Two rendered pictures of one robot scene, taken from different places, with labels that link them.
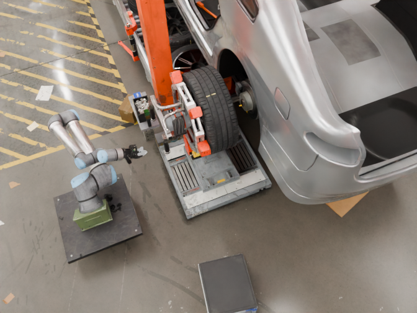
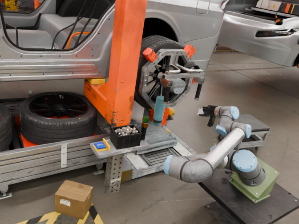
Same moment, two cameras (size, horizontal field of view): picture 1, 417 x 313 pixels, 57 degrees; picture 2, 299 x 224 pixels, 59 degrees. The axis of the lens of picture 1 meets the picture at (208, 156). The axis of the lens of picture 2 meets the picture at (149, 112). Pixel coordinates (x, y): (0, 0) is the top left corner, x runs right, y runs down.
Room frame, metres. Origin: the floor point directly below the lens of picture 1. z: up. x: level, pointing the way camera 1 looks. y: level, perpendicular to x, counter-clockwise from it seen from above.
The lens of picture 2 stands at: (2.57, 2.30, 1.59)
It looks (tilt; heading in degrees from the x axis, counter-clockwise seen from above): 26 degrees down; 254
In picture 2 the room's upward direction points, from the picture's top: 10 degrees clockwise
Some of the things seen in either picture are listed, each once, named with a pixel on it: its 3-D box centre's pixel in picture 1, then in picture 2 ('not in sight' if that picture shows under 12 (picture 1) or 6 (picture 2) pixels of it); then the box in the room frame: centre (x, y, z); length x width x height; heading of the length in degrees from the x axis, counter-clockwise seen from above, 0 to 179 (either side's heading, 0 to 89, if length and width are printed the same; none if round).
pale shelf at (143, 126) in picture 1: (143, 111); (120, 145); (2.28, 0.58, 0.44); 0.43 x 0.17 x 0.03; 21
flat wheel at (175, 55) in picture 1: (198, 74); (59, 117); (2.77, 0.07, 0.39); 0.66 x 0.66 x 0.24
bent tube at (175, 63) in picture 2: (175, 117); (189, 64); (1.72, 0.23, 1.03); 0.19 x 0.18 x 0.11; 111
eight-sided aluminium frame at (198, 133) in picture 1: (187, 117); (167, 79); (1.85, 0.15, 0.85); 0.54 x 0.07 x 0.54; 21
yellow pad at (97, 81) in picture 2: not in sight; (95, 79); (2.46, -0.12, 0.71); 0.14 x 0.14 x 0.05; 21
